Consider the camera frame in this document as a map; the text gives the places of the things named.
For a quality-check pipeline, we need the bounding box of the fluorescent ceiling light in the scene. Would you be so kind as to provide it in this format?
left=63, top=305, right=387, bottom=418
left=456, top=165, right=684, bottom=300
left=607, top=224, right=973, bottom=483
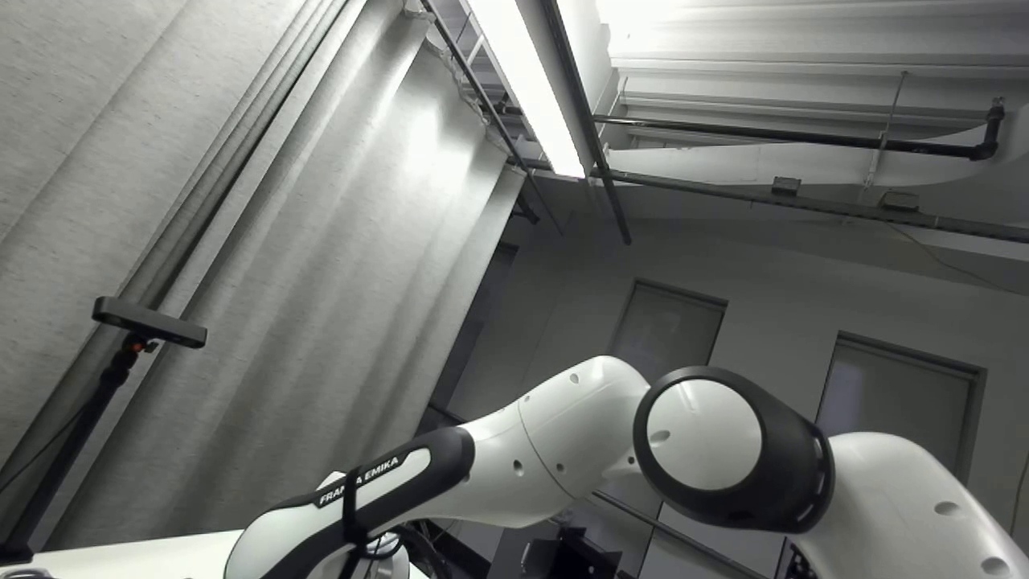
left=461, top=0, right=592, bottom=180

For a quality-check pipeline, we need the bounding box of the black ceiling pipe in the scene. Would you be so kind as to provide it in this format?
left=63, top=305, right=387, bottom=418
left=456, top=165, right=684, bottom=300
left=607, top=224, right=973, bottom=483
left=592, top=95, right=1011, bottom=166

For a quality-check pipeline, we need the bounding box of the grey door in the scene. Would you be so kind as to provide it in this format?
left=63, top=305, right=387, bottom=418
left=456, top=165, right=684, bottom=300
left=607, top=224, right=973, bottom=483
left=610, top=276, right=734, bottom=388
left=812, top=332, right=990, bottom=518

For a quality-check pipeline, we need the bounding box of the black ceiling rail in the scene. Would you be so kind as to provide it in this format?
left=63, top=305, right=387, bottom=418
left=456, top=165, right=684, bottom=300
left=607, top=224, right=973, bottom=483
left=529, top=0, right=636, bottom=246

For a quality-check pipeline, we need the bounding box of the grey curtain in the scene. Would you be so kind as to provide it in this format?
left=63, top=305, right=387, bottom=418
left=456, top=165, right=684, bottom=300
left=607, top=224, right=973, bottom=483
left=0, top=0, right=527, bottom=550

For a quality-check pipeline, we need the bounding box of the grey ceiling conduit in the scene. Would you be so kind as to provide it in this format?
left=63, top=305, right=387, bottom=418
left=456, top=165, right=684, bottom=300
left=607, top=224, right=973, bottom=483
left=581, top=165, right=1029, bottom=244

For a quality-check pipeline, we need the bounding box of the black camera stand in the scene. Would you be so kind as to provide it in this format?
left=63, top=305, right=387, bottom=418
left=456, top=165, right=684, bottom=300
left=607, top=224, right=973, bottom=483
left=0, top=332, right=154, bottom=570

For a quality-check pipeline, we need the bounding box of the grey equipment box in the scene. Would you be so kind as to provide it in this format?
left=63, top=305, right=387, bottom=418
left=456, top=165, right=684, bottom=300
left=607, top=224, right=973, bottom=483
left=517, top=520, right=621, bottom=579

